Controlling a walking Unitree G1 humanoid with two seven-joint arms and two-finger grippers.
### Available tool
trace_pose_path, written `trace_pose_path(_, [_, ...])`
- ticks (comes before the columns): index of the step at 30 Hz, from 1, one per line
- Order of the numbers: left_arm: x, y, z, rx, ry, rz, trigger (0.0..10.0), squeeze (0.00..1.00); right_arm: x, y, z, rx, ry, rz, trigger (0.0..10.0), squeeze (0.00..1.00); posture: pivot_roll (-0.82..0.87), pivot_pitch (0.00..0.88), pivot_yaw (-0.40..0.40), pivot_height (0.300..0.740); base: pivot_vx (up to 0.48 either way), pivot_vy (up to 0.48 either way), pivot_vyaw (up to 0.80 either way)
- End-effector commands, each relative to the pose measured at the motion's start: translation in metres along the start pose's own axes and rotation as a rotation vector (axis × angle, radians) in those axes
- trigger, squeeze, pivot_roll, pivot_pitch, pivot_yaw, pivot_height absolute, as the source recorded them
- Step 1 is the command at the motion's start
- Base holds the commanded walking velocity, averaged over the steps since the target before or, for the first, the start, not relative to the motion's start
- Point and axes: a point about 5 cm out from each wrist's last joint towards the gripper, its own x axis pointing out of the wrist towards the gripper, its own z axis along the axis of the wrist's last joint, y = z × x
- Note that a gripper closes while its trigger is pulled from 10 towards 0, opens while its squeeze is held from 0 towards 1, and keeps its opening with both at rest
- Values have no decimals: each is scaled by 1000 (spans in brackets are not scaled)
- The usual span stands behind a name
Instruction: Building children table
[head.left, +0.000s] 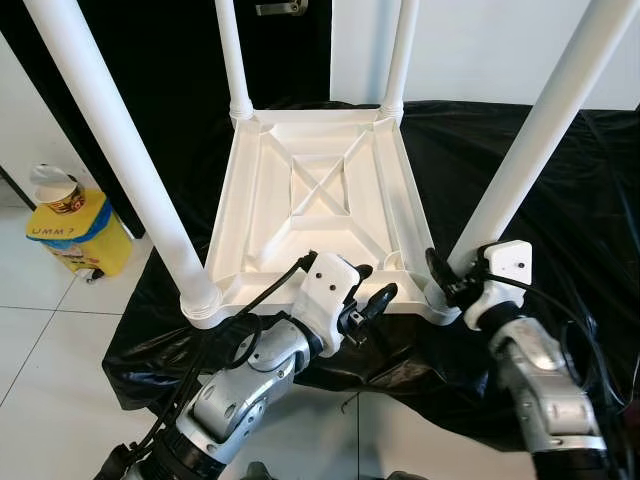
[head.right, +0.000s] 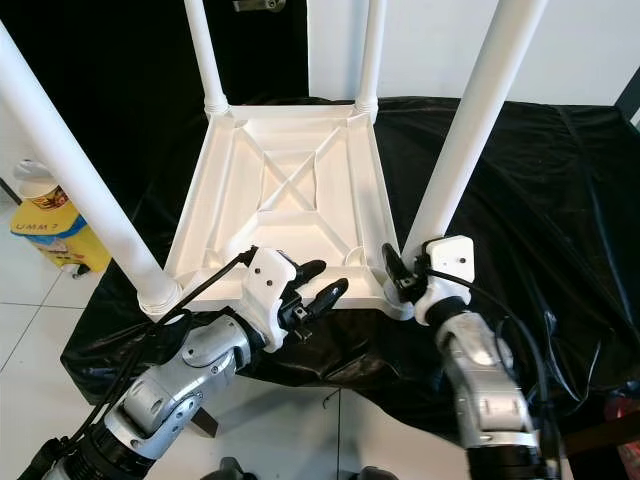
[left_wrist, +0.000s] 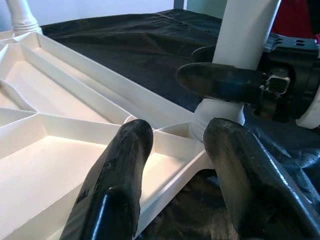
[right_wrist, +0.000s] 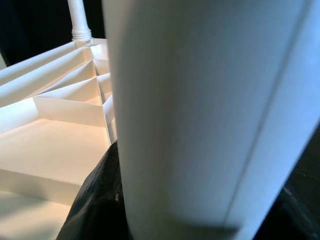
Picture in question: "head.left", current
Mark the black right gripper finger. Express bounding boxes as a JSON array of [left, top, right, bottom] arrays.
[[425, 247, 463, 303]]

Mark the black plastic tablecloth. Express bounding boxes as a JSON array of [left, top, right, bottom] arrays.
[[100, 98, 640, 451]]

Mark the black robot left foot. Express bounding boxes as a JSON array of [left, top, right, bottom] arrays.
[[245, 462, 283, 480]]

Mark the yellow and blue carton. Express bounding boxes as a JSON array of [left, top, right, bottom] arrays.
[[25, 190, 134, 279]]

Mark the printed paper cup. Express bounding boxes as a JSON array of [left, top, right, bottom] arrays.
[[30, 163, 87, 215]]

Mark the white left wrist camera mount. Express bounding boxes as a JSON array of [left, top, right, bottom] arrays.
[[290, 252, 363, 356]]

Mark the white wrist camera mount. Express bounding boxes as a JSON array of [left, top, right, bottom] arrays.
[[290, 252, 363, 356], [462, 240, 534, 331]]

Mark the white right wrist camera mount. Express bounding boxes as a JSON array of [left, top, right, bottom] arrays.
[[462, 240, 534, 331]]

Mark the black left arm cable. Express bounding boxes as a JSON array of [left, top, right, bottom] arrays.
[[125, 250, 319, 473]]

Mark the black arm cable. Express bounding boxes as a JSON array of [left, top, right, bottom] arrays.
[[480, 270, 633, 471], [125, 250, 319, 473]]

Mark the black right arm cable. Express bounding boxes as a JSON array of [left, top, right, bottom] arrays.
[[480, 270, 633, 471]]

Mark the grey wall plate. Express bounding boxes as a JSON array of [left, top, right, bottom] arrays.
[[255, 0, 309, 17]]

